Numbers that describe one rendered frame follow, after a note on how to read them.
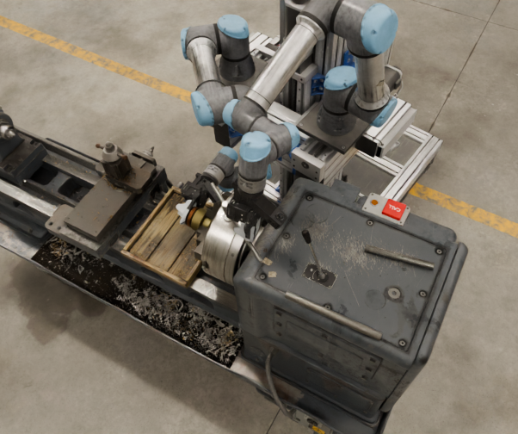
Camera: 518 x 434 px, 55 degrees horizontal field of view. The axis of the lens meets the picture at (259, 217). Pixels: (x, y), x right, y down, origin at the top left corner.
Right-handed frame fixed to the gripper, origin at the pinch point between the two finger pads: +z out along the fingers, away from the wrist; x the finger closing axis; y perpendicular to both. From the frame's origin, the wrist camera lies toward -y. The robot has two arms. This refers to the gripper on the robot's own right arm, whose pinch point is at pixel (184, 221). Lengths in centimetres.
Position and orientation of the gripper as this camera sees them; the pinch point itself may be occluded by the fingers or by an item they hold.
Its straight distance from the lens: 180.3
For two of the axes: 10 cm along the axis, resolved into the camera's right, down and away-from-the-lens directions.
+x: -0.3, -5.4, -8.4
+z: -5.0, 7.4, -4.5
